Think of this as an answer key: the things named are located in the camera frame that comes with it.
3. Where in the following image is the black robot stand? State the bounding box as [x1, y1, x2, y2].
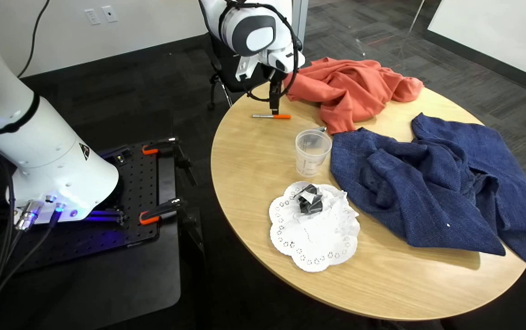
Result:
[0, 135, 185, 330]

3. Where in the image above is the blue cloth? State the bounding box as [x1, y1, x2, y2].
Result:
[327, 111, 526, 265]

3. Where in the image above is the orange pen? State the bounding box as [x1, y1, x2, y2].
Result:
[249, 111, 293, 122]

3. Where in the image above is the white paper doily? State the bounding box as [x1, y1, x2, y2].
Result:
[265, 177, 362, 275]

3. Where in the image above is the white wall outlet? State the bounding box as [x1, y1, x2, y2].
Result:
[82, 5, 102, 27]
[100, 3, 119, 23]

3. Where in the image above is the black wall cable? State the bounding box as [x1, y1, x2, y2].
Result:
[16, 0, 53, 78]

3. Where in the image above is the clear plastic cup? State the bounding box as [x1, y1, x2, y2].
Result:
[293, 124, 335, 181]

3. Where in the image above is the black perforated mounting board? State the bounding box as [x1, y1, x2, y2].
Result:
[97, 135, 185, 249]

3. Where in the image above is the orange black clamp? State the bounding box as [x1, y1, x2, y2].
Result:
[137, 196, 185, 227]
[139, 135, 181, 157]

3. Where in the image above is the orange cloth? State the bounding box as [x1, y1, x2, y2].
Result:
[285, 56, 426, 137]

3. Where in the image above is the black binder clip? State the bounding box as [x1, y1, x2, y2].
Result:
[294, 183, 326, 216]

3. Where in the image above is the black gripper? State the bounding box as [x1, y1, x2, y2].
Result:
[265, 62, 289, 117]

